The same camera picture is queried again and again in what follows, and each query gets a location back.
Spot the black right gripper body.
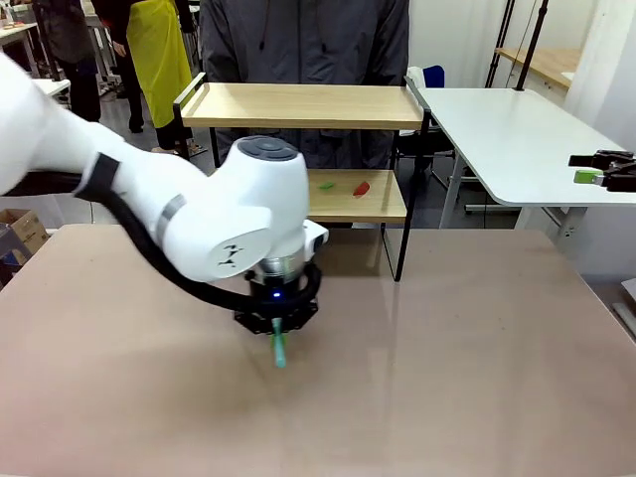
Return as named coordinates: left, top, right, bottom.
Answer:
left=606, top=159, right=636, bottom=193

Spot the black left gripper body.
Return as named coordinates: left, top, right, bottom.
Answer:
left=246, top=270, right=319, bottom=322

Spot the teal chenille duster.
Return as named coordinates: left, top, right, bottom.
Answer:
left=269, top=317, right=290, bottom=370

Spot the two-tier wood metal shelf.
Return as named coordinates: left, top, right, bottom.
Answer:
left=172, top=73, right=431, bottom=282

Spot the white side table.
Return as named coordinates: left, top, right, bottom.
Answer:
left=404, top=74, right=636, bottom=249

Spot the wooden background desk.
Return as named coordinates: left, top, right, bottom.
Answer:
left=495, top=47, right=583, bottom=91

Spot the white table base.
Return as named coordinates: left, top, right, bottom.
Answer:
left=610, top=277, right=636, bottom=344

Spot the thick black stand pole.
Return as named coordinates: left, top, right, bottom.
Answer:
left=515, top=0, right=551, bottom=92

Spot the thin black tripod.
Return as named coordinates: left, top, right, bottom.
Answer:
left=486, top=0, right=518, bottom=86

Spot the blue chair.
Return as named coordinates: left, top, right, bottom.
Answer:
left=421, top=64, right=446, bottom=90

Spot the cardboard box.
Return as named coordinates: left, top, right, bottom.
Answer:
left=0, top=208, right=50, bottom=264

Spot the person in gray jacket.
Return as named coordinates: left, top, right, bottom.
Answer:
left=198, top=0, right=411, bottom=171

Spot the person in yellow apron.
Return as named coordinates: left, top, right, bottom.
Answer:
left=106, top=0, right=208, bottom=158

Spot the white desk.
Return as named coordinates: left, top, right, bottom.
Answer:
left=29, top=78, right=72, bottom=99

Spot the person in dark clothes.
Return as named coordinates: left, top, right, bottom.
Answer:
left=33, top=0, right=103, bottom=124

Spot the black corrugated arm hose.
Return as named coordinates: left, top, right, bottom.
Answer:
left=19, top=171, right=322, bottom=314

